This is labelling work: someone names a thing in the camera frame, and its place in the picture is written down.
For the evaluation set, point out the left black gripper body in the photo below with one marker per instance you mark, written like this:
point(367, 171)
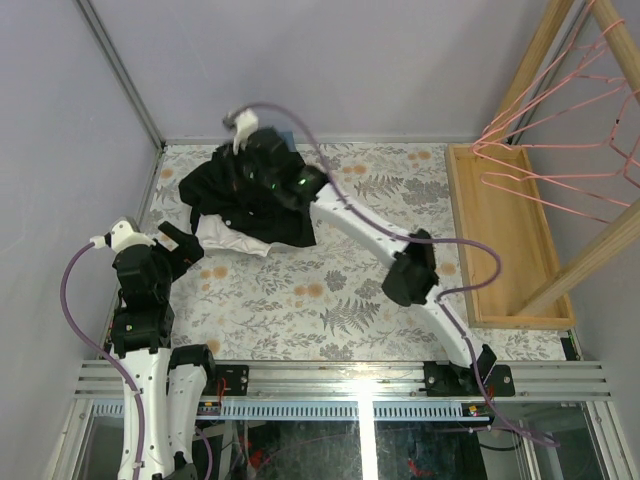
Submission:
point(163, 252)

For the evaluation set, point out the white shirt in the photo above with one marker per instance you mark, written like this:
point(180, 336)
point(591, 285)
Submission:
point(214, 233)

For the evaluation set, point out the pink wire hanger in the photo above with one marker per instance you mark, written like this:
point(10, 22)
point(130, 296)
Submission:
point(589, 196)

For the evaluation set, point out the pink hanger front black shirt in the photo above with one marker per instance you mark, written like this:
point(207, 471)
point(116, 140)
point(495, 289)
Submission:
point(573, 147)

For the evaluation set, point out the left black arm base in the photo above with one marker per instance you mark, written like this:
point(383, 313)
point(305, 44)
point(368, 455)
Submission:
point(227, 380)

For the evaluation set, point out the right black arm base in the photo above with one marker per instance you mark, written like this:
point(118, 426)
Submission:
point(444, 379)

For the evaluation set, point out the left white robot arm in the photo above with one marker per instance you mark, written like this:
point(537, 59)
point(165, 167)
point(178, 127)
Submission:
point(162, 384)

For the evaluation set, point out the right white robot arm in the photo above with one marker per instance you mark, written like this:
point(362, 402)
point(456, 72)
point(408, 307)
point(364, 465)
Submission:
point(411, 280)

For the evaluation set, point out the folded blue cloth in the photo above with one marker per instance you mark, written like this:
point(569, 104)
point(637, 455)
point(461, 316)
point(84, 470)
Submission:
point(288, 138)

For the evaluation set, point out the wooden clothes rack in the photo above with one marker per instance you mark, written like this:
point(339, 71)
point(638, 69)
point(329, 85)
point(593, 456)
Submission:
point(523, 260)

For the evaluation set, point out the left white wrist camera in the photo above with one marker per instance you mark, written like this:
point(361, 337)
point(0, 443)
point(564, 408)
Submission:
point(124, 233)

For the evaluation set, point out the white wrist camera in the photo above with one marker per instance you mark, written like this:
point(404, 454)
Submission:
point(243, 124)
point(124, 233)

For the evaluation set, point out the aluminium mounting rail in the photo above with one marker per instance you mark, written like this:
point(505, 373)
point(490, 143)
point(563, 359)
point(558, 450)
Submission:
point(532, 380)

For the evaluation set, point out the grey slotted cable duct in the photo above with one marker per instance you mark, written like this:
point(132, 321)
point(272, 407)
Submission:
point(340, 411)

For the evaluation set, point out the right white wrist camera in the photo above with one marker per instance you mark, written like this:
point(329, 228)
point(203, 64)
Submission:
point(243, 124)

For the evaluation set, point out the aluminium corner frame post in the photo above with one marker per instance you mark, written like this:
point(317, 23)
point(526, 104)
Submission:
point(113, 59)

